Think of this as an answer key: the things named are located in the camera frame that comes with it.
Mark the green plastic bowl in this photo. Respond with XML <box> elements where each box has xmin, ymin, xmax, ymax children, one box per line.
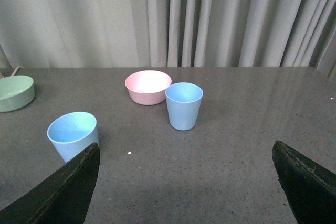
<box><xmin>1</xmin><ymin>76</ymin><xmax>35</xmax><ymax>112</ymax></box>

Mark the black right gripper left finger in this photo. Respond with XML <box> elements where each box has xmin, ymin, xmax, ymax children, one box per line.
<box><xmin>1</xmin><ymin>143</ymin><xmax>100</xmax><ymax>223</ymax></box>

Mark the blue plastic cup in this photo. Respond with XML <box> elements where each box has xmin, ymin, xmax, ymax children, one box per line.
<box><xmin>165</xmin><ymin>82</ymin><xmax>203</xmax><ymax>131</ymax></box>
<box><xmin>47</xmin><ymin>112</ymin><xmax>99</xmax><ymax>162</ymax></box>

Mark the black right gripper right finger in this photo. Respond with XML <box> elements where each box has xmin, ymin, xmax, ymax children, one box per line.
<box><xmin>272</xmin><ymin>141</ymin><xmax>335</xmax><ymax>223</ymax></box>

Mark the white power cable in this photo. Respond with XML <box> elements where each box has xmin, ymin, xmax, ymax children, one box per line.
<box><xmin>9</xmin><ymin>66</ymin><xmax>25</xmax><ymax>77</ymax></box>

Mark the pink plastic bowl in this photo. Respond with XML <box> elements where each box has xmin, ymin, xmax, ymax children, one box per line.
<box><xmin>124</xmin><ymin>70</ymin><xmax>172</xmax><ymax>105</ymax></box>

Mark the grey pleated curtain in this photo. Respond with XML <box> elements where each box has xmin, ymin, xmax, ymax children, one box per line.
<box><xmin>1</xmin><ymin>0</ymin><xmax>335</xmax><ymax>78</ymax></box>

